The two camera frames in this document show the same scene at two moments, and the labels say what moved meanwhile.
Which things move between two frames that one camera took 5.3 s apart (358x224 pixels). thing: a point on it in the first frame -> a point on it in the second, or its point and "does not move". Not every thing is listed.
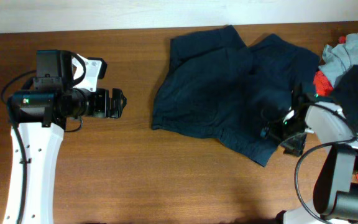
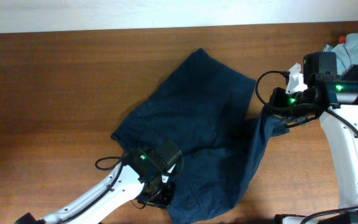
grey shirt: x=337 y=60 does not move
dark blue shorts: x=212 y=82 -> x=222 y=127
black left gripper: x=102 y=110 -> x=165 y=200
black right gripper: x=294 y=147 -> x=282 y=116
